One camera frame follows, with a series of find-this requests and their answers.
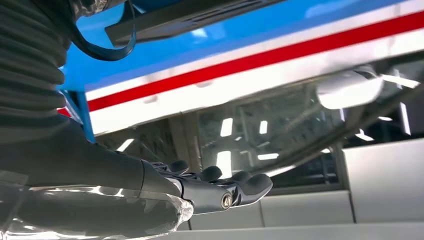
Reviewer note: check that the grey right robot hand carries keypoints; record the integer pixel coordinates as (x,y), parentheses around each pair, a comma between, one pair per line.
(82,165)

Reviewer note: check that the white panel with red stripe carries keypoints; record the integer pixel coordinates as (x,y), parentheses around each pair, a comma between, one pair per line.
(232,86)

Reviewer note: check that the glass window pane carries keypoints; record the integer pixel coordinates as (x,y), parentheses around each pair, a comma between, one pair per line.
(281,132)

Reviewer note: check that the white rounded dome object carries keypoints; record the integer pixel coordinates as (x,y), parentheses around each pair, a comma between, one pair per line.
(348,91)

